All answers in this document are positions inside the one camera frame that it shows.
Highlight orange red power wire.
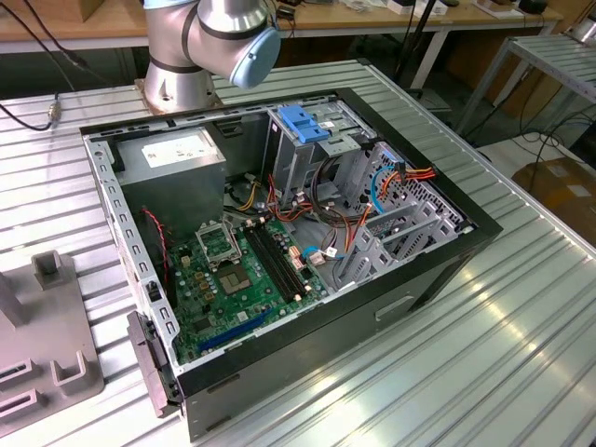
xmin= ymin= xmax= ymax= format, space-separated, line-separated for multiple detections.
xmin=342 ymin=165 xmax=439 ymax=263

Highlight grey metal disk bay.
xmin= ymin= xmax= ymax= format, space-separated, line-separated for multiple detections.
xmin=332 ymin=141 xmax=472 ymax=292

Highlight black RAM slot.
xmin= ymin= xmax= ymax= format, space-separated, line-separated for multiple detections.
xmin=245 ymin=224 xmax=293 ymax=302
xmin=256 ymin=222 xmax=305 ymax=297
xmin=262 ymin=221 xmax=310 ymax=294
xmin=251 ymin=223 xmax=299 ymax=300

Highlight grey metal drive cage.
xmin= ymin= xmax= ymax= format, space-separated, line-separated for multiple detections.
xmin=262 ymin=99 xmax=379 ymax=206

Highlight green motherboard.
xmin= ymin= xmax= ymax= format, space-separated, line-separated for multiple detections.
xmin=166 ymin=217 xmax=335 ymax=368

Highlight metal socket cover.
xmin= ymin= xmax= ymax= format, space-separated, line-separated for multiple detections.
xmin=193 ymin=221 xmax=244 ymax=270

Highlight blue plastic bay latch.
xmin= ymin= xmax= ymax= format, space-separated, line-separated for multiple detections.
xmin=278 ymin=104 xmax=331 ymax=145

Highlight black PC case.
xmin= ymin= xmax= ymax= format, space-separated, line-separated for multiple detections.
xmin=78 ymin=86 xmax=505 ymax=443

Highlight blue expansion slot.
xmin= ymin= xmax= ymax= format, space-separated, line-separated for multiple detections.
xmin=198 ymin=307 xmax=275 ymax=354

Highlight grey power supply unit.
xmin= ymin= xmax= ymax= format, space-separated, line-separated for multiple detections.
xmin=113 ymin=125 xmax=229 ymax=243

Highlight white box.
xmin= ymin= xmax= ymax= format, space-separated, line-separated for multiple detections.
xmin=389 ymin=0 xmax=440 ymax=15

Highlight large cardboard box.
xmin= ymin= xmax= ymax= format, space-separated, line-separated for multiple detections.
xmin=510 ymin=156 xmax=596 ymax=225

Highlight grey parts rack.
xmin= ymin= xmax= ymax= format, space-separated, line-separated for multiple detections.
xmin=0 ymin=249 xmax=106 ymax=427

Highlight metal slat side table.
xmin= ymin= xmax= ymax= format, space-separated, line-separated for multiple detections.
xmin=458 ymin=33 xmax=596 ymax=137

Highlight silver metal cylinder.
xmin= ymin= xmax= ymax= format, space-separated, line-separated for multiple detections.
xmin=564 ymin=16 xmax=596 ymax=44

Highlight red orange wire bundle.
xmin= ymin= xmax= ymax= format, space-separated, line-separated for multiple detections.
xmin=264 ymin=173 xmax=325 ymax=230

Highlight black wire bundle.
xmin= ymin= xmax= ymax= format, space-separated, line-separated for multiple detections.
xmin=311 ymin=156 xmax=358 ymax=229

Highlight yellow black power wires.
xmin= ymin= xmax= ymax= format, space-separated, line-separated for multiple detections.
xmin=239 ymin=178 xmax=264 ymax=213

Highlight blue data wire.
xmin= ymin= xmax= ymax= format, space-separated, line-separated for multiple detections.
xmin=300 ymin=163 xmax=404 ymax=264

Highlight red black fan wire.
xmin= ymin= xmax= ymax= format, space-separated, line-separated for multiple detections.
xmin=140 ymin=207 xmax=171 ymax=290

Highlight grey plastic case handle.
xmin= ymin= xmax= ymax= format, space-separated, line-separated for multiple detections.
xmin=126 ymin=310 xmax=182 ymax=419

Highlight wooden desk with white frame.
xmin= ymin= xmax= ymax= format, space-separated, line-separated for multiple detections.
xmin=0 ymin=0 xmax=565 ymax=89

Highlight cable with metal connector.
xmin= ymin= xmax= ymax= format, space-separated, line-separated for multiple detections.
xmin=0 ymin=0 xmax=115 ymax=132

